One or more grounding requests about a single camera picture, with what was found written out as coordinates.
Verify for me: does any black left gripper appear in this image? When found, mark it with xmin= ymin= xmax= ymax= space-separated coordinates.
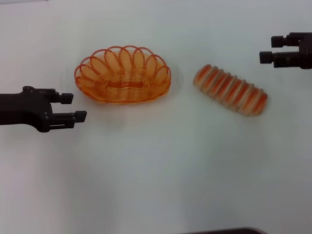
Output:
xmin=0 ymin=85 xmax=88 ymax=134

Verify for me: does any striped orange bread loaf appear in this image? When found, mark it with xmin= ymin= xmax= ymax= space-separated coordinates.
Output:
xmin=193 ymin=64 xmax=269 ymax=117

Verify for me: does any orange woven wire basket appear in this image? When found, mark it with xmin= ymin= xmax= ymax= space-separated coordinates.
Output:
xmin=74 ymin=45 xmax=172 ymax=105

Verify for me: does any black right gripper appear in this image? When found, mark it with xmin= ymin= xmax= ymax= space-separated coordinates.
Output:
xmin=259 ymin=32 xmax=312 ymax=70

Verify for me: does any dark rounded robot base edge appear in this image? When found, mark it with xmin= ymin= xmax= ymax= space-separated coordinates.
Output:
xmin=187 ymin=227 xmax=266 ymax=234

